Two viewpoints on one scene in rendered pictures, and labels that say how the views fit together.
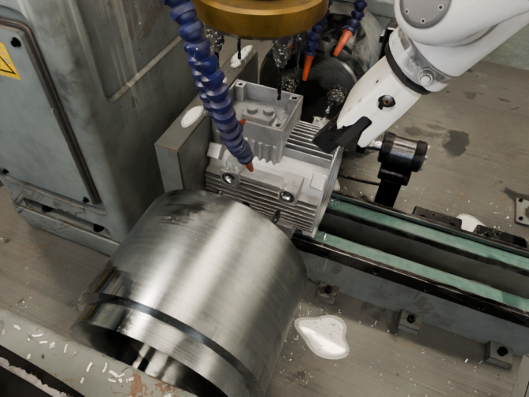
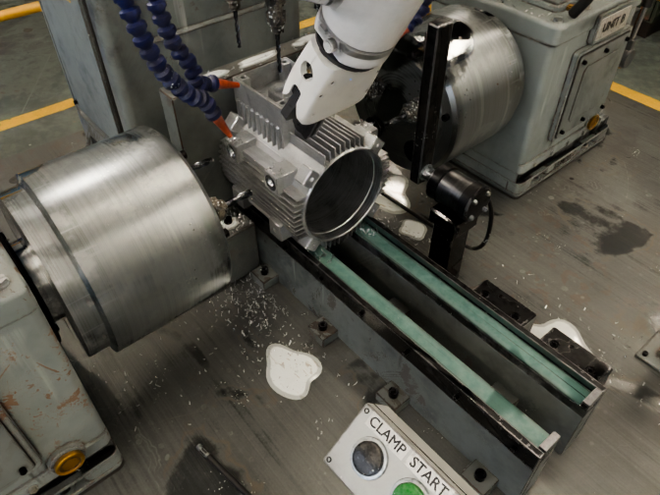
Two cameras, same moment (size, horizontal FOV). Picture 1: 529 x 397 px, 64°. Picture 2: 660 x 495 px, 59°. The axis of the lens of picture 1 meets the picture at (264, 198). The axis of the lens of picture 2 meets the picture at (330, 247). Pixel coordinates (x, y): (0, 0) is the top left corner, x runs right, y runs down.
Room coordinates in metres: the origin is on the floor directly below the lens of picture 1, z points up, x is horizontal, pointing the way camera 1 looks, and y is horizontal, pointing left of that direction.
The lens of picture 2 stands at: (-0.08, -0.43, 1.56)
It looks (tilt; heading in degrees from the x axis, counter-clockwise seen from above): 44 degrees down; 30
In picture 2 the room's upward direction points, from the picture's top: straight up
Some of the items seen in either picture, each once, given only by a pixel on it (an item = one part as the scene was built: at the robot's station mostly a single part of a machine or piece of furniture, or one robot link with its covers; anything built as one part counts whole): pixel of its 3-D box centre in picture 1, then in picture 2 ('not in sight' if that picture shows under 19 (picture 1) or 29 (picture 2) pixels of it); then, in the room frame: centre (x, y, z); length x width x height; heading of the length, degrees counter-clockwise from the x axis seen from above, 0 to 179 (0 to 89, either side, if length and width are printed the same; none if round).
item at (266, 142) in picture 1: (257, 121); (285, 102); (0.56, 0.02, 1.11); 0.12 x 0.11 x 0.07; 70
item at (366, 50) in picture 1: (329, 64); (445, 82); (0.86, -0.13, 1.04); 0.41 x 0.25 x 0.25; 160
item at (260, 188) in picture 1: (277, 168); (303, 165); (0.54, -0.02, 1.01); 0.20 x 0.19 x 0.19; 70
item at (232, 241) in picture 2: not in sight; (232, 244); (0.47, 0.08, 0.86); 0.07 x 0.06 x 0.12; 160
